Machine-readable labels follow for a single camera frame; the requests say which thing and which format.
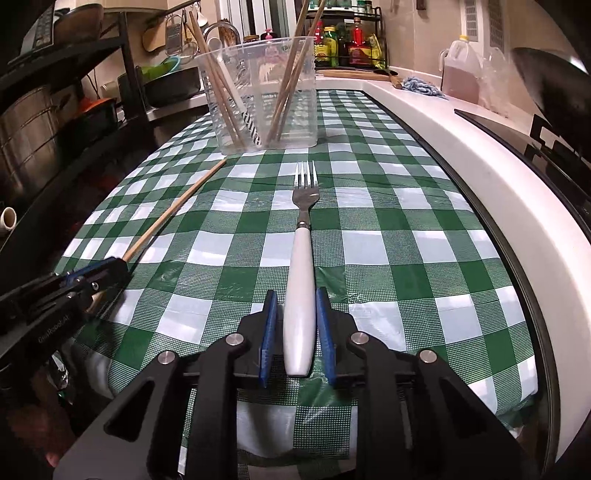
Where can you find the person's left hand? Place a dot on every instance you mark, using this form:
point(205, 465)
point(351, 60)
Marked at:
point(41, 429)

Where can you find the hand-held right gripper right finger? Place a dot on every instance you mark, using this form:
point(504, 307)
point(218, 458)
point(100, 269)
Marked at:
point(327, 341)

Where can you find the hanging white ladle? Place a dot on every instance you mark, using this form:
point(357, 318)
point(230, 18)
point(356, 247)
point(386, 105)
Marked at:
point(201, 18)

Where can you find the clear plastic bottle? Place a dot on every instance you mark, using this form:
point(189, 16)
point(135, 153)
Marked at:
point(496, 83)

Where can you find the green checkered tablecloth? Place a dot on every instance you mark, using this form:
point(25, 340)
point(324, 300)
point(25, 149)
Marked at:
point(392, 240)

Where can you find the black shelf rack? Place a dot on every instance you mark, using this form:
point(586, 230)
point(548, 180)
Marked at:
point(51, 64)

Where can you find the window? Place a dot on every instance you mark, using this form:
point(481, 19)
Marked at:
point(258, 14)

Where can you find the roll of plastic wrap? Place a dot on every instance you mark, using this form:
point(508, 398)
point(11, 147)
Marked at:
point(8, 220)

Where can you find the wall vent grille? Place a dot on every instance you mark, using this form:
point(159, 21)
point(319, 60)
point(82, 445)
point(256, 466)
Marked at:
point(470, 18)
point(497, 21)

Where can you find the white appliance with black panel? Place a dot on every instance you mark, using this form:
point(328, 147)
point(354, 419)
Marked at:
point(39, 23)

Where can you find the yellow-green sauce bottle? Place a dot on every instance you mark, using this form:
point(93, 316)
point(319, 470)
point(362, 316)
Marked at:
point(330, 46)

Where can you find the row of spice jars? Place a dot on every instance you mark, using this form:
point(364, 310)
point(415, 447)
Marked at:
point(355, 4)

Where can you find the pink dish soap bottle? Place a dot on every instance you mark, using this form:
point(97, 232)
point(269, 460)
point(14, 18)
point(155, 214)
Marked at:
point(267, 34)

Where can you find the dark wok on shelf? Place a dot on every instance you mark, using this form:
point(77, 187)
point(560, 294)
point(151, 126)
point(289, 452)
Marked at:
point(78, 21)

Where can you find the steel wok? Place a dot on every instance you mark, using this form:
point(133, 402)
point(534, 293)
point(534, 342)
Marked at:
point(554, 87)

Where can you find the plastic oil jug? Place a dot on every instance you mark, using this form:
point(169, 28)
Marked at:
point(459, 74)

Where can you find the round wooden cutting board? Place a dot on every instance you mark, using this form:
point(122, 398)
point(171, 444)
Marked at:
point(351, 74)

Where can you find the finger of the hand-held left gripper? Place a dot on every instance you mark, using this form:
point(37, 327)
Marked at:
point(108, 279)
point(92, 268)

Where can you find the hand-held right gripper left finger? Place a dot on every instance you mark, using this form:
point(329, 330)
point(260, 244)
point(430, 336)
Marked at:
point(268, 341)

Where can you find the dark sauce bottle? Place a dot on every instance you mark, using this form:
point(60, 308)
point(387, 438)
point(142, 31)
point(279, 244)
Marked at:
point(343, 46)

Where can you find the yellow seasoning packet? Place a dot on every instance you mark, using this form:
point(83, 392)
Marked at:
point(376, 50)

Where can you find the chrome faucet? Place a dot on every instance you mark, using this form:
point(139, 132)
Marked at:
point(221, 27)

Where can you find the hanging metal grater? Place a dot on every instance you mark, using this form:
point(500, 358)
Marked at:
point(173, 34)

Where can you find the black gas stove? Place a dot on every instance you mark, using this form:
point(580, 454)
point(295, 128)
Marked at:
point(508, 134)

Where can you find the black pan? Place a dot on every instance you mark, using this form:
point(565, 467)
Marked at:
point(173, 90)

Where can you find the black spice rack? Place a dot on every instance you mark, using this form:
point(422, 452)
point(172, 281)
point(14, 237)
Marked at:
point(381, 37)

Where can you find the dark red jar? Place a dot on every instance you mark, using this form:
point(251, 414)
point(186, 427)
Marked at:
point(250, 38)

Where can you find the green plastic bowl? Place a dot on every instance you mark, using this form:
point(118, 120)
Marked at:
point(159, 69)

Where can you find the red sauce bottle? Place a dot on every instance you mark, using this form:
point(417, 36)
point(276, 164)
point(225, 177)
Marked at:
point(320, 46)

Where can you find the clear plastic container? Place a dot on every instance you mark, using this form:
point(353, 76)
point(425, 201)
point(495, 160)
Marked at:
point(300, 115)

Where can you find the hanging wooden board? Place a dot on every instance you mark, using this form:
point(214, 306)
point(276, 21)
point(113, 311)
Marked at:
point(153, 37)

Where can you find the blue knitted cloth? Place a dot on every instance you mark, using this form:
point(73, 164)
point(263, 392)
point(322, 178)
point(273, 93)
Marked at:
point(422, 87)

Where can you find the large steel pot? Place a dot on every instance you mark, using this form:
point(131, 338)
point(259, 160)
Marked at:
point(25, 138)

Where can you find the red-label sauce bottle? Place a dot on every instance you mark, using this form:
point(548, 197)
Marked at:
point(358, 44)

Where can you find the black box with orange lid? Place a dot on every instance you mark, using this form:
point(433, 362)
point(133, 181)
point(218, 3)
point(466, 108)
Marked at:
point(94, 115)

